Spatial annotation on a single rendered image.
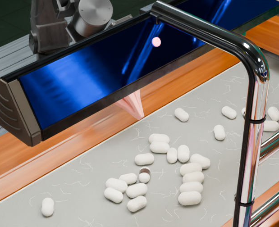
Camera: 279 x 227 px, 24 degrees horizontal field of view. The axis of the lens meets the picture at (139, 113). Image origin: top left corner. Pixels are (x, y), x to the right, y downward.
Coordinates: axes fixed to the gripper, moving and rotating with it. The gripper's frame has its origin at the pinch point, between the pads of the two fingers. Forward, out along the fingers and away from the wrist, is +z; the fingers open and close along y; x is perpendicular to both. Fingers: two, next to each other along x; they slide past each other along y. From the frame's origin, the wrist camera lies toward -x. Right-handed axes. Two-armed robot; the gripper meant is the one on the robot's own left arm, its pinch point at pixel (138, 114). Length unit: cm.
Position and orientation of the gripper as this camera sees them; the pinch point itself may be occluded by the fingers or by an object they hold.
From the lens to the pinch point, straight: 113.7
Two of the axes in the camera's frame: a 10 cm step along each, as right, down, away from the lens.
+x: -4.5, 3.5, 8.2
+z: 5.3, 8.4, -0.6
